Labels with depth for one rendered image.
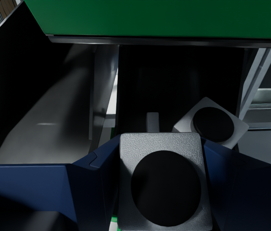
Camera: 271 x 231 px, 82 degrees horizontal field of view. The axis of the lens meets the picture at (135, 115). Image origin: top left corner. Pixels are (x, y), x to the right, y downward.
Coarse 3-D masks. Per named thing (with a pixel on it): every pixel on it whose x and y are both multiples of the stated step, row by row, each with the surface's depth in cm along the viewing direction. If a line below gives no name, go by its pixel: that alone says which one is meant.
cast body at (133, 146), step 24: (120, 144) 8; (144, 144) 8; (168, 144) 8; (192, 144) 8; (120, 168) 8; (144, 168) 7; (168, 168) 7; (192, 168) 7; (120, 192) 7; (144, 192) 6; (168, 192) 6; (192, 192) 6; (120, 216) 7; (144, 216) 6; (168, 216) 6; (192, 216) 7
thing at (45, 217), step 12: (0, 216) 4; (12, 216) 4; (24, 216) 4; (36, 216) 4; (48, 216) 4; (60, 216) 4; (0, 228) 4; (12, 228) 4; (24, 228) 4; (36, 228) 4; (48, 228) 4; (60, 228) 4
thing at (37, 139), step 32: (0, 32) 18; (32, 32) 23; (0, 64) 19; (32, 64) 24; (64, 64) 25; (96, 64) 16; (0, 96) 19; (32, 96) 22; (64, 96) 22; (96, 96) 16; (0, 128) 19; (32, 128) 19; (64, 128) 19; (96, 128) 17; (0, 160) 18; (32, 160) 17; (64, 160) 17
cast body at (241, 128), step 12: (192, 108) 14; (204, 108) 13; (216, 108) 12; (180, 120) 13; (192, 120) 12; (204, 120) 12; (216, 120) 12; (228, 120) 12; (240, 120) 13; (204, 132) 11; (216, 132) 11; (228, 132) 11; (240, 132) 12; (228, 144) 12
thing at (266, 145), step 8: (248, 112) 87; (256, 112) 87; (264, 112) 87; (248, 120) 81; (256, 120) 81; (264, 120) 81; (256, 128) 85; (264, 128) 85; (248, 136) 86; (256, 136) 86; (264, 136) 86; (240, 144) 89; (248, 144) 89; (256, 144) 90; (264, 144) 90; (240, 152) 93; (248, 152) 94; (256, 152) 94; (264, 152) 94; (264, 160) 99
